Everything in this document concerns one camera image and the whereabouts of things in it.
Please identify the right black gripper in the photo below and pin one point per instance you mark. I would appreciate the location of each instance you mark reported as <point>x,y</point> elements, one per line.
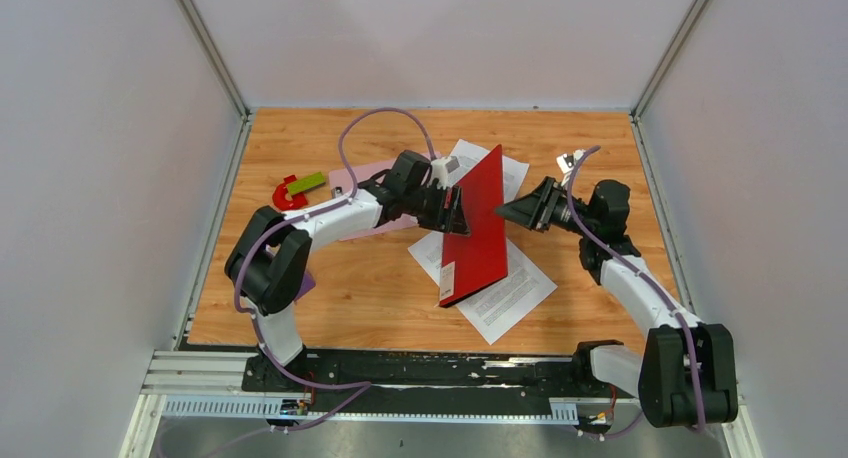
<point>527,211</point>

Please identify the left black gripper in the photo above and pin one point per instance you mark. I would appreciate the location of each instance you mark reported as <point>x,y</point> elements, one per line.
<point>441,221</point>

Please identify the printed paper sheet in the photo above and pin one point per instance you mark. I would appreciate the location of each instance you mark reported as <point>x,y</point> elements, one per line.
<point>494,313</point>
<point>469,154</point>

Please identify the red folder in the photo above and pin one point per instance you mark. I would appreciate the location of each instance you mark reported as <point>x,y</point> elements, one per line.
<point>474,262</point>

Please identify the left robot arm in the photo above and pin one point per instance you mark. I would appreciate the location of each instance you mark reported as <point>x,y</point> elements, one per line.
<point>268,264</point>

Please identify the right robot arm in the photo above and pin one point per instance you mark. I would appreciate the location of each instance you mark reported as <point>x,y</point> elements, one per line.
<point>649,296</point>

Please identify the pink paper sheet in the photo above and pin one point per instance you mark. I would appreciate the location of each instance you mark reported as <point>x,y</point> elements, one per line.
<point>341,183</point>

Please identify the green toy block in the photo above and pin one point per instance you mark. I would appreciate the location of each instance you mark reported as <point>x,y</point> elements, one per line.
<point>306,183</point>

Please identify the purple box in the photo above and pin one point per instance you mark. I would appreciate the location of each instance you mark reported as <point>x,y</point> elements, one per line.
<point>307,284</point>

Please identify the red toy block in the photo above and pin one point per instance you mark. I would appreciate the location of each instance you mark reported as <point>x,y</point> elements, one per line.
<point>284,200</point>

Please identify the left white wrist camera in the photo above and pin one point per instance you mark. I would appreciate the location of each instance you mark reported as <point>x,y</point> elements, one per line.
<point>441,168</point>

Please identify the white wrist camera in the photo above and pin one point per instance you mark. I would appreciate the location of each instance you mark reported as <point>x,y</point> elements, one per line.
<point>441,168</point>
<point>568,161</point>

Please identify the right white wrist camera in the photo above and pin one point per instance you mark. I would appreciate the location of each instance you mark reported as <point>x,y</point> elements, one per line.
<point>568,161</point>

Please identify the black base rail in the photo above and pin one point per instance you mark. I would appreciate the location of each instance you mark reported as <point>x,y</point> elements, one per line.
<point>350,384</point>

